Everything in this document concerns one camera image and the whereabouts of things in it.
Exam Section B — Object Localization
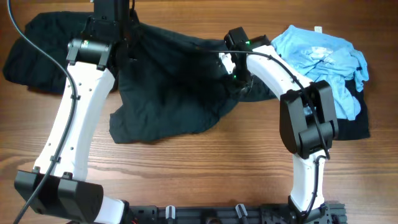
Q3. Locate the black folded garment left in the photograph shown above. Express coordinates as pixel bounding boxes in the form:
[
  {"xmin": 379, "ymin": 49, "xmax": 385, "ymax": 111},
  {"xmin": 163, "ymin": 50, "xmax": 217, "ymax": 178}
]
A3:
[{"xmin": 2, "ymin": 11, "xmax": 91, "ymax": 95}]

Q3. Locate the black garment under blue shirt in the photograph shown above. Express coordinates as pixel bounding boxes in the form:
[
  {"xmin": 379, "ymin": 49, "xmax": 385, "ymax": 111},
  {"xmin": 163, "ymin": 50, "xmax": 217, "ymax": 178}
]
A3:
[{"xmin": 335, "ymin": 80, "xmax": 371, "ymax": 141}]

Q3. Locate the light blue t-shirt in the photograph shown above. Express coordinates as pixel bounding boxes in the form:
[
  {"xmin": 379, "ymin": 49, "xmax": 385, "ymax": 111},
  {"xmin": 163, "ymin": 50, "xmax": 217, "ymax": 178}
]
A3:
[{"xmin": 271, "ymin": 25, "xmax": 369, "ymax": 121}]

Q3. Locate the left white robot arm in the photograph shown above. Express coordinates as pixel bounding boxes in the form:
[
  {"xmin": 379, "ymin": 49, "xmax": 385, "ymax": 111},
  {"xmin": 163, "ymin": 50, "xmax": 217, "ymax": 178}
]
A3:
[{"xmin": 14, "ymin": 1, "xmax": 137, "ymax": 223}]

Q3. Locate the dark green t-shirt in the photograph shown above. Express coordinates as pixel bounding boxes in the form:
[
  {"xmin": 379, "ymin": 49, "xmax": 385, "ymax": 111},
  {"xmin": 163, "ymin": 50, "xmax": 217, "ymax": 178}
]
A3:
[{"xmin": 108, "ymin": 15, "xmax": 277, "ymax": 144}]

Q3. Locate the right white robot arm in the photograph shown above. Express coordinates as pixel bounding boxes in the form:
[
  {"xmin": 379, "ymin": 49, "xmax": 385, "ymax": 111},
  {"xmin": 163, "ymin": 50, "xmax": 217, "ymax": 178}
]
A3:
[{"xmin": 219, "ymin": 27, "xmax": 338, "ymax": 223}]

